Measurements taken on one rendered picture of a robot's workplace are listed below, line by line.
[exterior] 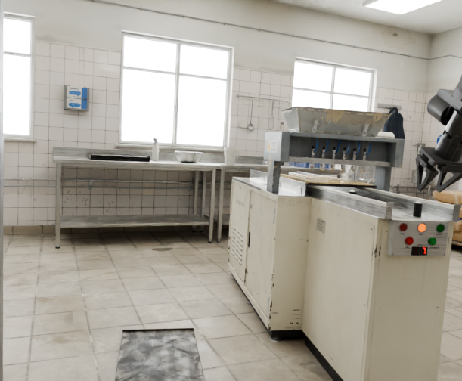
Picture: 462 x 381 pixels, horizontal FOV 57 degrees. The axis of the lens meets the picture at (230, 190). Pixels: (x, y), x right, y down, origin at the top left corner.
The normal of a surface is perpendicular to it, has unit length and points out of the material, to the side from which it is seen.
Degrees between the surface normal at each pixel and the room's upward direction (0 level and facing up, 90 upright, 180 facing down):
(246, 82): 90
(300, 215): 90
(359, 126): 115
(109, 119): 90
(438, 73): 90
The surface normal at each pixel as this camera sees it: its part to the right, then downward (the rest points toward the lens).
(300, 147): 0.19, 0.11
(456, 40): -0.92, -0.01
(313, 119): 0.15, 0.51
